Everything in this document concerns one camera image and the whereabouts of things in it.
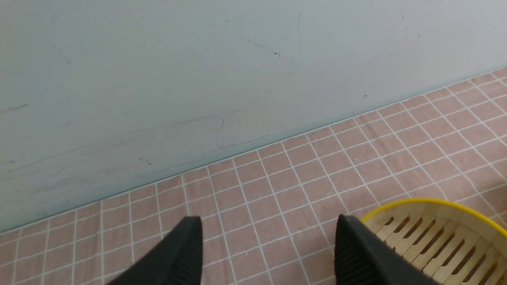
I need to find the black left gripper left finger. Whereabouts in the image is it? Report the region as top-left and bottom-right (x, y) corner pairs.
(109, 217), (203, 285)

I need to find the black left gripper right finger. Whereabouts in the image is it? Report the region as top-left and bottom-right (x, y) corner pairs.
(335, 215), (437, 285)

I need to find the pink checkered tablecloth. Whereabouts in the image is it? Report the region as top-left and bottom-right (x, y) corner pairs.
(0, 67), (506, 285)

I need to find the bamboo steamer basket yellow rim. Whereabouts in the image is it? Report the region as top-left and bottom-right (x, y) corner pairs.
(361, 197), (507, 285)

